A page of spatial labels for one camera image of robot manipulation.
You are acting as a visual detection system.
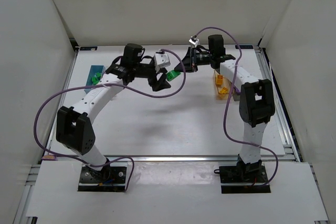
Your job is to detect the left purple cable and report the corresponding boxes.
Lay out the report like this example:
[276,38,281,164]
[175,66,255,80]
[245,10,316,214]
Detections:
[34,48,187,192]

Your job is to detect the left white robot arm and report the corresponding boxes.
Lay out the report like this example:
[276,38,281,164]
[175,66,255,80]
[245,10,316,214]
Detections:
[56,43,170,181]

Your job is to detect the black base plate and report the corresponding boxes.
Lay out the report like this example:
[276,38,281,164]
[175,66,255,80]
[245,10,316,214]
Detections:
[214,164,271,194]
[77,164,128,193]

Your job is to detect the blue container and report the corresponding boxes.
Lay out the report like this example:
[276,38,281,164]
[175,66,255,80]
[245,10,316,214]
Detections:
[85,65,106,86]

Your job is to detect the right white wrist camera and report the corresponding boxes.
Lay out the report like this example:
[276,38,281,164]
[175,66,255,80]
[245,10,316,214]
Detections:
[188,36,200,48]

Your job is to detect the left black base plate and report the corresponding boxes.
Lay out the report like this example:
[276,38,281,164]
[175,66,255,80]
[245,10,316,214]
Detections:
[77,164,128,193]

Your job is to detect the small green lego brick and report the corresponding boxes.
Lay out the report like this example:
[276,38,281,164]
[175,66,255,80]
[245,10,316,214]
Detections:
[91,72,102,85]

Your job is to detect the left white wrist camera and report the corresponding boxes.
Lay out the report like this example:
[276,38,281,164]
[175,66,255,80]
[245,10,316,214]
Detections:
[153,51,171,73]

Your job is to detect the purple cable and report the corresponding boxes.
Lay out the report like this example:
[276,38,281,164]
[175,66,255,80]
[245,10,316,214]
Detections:
[34,48,187,192]
[195,27,279,188]

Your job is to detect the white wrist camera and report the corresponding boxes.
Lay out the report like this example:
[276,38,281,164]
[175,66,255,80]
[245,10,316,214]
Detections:
[188,36,200,48]
[153,51,171,73]

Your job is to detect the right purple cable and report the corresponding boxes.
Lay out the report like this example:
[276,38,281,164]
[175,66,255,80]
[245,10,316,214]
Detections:
[195,27,279,188]

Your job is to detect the amber transparent container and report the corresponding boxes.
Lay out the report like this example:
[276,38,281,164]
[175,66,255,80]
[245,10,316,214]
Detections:
[213,70,231,101]

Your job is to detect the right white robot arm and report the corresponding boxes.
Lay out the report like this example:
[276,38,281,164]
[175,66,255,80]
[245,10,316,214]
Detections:
[174,35,275,182]

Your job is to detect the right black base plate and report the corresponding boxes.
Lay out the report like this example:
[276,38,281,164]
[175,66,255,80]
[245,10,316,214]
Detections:
[214,164,271,194]

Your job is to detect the smoky grey transparent container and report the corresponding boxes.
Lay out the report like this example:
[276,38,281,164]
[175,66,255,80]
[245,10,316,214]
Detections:
[232,87,240,101]

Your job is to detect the aluminium table frame rail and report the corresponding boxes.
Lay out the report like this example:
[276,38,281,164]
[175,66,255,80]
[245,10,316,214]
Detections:
[254,46,302,162]

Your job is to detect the yellow rounded lego brick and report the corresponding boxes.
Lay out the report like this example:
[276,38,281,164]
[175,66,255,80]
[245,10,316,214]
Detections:
[215,74,223,86]

